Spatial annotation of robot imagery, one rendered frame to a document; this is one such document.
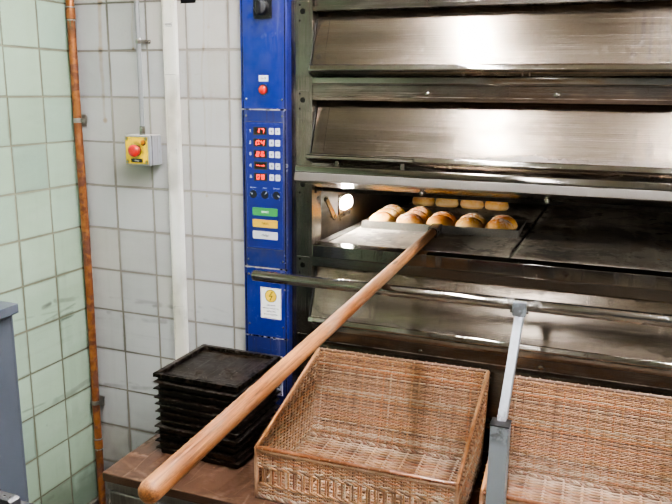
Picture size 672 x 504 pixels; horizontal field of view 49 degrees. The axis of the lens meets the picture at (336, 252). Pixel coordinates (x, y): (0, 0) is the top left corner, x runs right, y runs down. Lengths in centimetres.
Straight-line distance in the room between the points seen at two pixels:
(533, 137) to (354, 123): 53
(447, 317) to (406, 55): 78
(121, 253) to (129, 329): 28
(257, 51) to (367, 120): 40
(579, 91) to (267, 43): 92
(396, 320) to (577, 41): 95
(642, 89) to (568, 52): 21
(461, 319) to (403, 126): 60
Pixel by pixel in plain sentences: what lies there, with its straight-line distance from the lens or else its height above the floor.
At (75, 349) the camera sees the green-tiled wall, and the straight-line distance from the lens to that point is 285.
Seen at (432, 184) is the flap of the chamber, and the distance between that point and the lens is 202.
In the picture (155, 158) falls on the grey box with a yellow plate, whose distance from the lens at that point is 252.
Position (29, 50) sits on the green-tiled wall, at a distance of 262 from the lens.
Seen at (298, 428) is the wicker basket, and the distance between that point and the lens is 229.
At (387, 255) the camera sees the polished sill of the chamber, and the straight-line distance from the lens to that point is 224.
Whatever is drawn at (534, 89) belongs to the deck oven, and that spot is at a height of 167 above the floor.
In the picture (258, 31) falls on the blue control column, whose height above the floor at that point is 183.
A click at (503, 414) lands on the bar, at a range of 169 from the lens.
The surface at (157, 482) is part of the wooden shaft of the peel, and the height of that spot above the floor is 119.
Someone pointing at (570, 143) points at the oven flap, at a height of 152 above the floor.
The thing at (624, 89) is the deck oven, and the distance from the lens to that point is 210.
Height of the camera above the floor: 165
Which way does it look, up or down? 12 degrees down
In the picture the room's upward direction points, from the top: 1 degrees clockwise
